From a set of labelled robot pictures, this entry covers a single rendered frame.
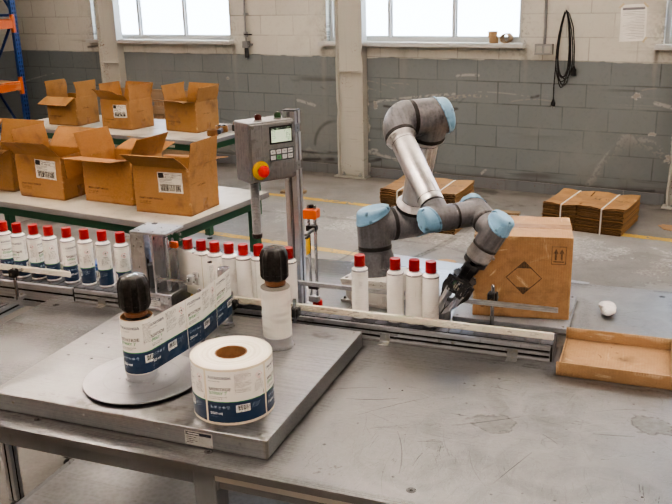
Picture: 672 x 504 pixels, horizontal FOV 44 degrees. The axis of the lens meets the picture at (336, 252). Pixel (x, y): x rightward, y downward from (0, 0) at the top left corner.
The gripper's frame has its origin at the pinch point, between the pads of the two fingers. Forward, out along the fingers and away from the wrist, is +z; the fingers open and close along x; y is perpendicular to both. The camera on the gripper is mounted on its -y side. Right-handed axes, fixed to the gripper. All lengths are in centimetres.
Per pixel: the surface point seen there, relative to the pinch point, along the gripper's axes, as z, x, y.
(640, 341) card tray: -21, 53, -12
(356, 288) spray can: 9.0, -25.5, 3.5
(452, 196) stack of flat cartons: 98, -45, -387
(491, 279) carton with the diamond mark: -8.8, 7.2, -19.0
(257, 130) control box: -15, -77, -1
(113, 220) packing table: 113, -163, -110
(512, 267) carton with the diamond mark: -15.6, 10.5, -20.0
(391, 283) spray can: 0.9, -17.1, 3.5
